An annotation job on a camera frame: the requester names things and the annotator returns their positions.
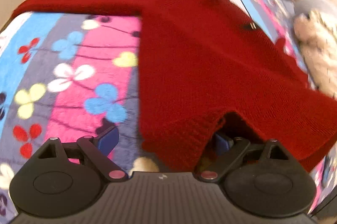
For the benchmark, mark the cream fluffy plush item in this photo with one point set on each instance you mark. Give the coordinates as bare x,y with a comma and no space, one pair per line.
314,27

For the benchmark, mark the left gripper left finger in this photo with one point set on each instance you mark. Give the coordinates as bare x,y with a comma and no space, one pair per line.
82,161

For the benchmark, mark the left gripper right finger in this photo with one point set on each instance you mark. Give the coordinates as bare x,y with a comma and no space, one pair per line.
241,153

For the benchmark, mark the red knit sweater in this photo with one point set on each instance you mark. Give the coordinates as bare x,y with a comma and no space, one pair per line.
201,64

